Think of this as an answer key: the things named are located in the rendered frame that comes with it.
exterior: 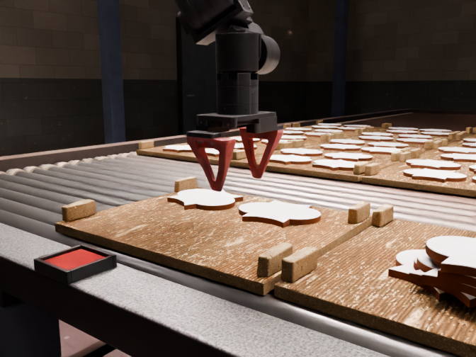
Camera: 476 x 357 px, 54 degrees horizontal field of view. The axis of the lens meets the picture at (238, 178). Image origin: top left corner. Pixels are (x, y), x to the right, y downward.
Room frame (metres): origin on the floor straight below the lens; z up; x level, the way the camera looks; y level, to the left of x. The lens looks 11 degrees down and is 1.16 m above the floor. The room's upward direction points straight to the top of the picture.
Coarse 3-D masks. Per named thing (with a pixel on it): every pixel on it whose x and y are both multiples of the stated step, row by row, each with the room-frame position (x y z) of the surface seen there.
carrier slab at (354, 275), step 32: (416, 224) 0.73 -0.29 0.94; (320, 256) 0.58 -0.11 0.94; (352, 256) 0.58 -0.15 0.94; (384, 256) 0.58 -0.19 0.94; (288, 288) 0.48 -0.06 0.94; (320, 288) 0.48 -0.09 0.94; (352, 288) 0.48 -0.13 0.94; (384, 288) 0.48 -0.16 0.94; (416, 288) 0.48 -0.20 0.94; (352, 320) 0.43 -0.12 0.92; (384, 320) 0.41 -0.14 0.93; (416, 320) 0.41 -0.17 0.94; (448, 320) 0.41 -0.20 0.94; (448, 352) 0.38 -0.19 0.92
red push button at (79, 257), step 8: (56, 256) 0.60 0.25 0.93; (64, 256) 0.60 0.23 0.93; (72, 256) 0.60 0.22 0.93; (80, 256) 0.60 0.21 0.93; (88, 256) 0.60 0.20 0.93; (96, 256) 0.60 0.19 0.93; (104, 256) 0.60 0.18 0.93; (56, 264) 0.57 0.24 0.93; (64, 264) 0.57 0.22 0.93; (72, 264) 0.57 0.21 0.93; (80, 264) 0.57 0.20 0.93
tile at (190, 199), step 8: (184, 192) 0.91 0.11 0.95; (192, 192) 0.91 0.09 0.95; (200, 192) 0.91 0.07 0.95; (208, 192) 0.91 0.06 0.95; (216, 192) 0.91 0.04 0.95; (224, 192) 0.91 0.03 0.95; (168, 200) 0.87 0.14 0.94; (176, 200) 0.86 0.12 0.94; (184, 200) 0.84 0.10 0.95; (192, 200) 0.84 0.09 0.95; (200, 200) 0.84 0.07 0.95; (208, 200) 0.84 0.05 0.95; (216, 200) 0.84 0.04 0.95; (224, 200) 0.84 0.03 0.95; (232, 200) 0.84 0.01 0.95; (240, 200) 0.88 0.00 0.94; (184, 208) 0.81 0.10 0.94; (192, 208) 0.82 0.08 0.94; (200, 208) 0.82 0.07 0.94; (208, 208) 0.81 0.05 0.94; (216, 208) 0.81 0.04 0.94; (224, 208) 0.81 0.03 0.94
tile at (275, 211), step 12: (252, 204) 0.82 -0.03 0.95; (264, 204) 0.82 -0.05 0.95; (276, 204) 0.82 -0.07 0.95; (288, 204) 0.82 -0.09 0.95; (252, 216) 0.74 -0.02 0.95; (264, 216) 0.74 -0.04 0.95; (276, 216) 0.74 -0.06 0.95; (288, 216) 0.74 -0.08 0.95; (300, 216) 0.74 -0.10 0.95; (312, 216) 0.74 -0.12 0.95
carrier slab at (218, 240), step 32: (64, 224) 0.73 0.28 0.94; (96, 224) 0.73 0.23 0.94; (128, 224) 0.73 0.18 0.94; (160, 224) 0.73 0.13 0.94; (192, 224) 0.73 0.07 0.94; (224, 224) 0.73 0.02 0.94; (256, 224) 0.73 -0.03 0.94; (320, 224) 0.73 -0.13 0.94; (352, 224) 0.73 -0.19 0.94; (160, 256) 0.59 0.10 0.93; (192, 256) 0.58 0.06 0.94; (224, 256) 0.58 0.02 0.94; (256, 256) 0.58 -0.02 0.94; (256, 288) 0.50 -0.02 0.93
